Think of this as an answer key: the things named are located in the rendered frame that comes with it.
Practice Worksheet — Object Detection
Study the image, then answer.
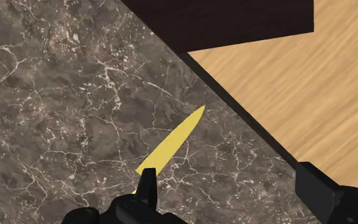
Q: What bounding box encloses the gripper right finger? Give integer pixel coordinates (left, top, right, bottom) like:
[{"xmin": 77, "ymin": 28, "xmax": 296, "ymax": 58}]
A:
[{"xmin": 294, "ymin": 161, "xmax": 358, "ymax": 224}]

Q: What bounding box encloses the yellow knife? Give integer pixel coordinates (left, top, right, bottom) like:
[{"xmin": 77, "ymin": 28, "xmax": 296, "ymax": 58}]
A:
[{"xmin": 131, "ymin": 104, "xmax": 206, "ymax": 195}]

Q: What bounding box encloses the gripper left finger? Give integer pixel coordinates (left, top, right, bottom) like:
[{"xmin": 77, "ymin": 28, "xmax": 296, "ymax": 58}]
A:
[{"xmin": 61, "ymin": 167, "xmax": 189, "ymax": 224}]

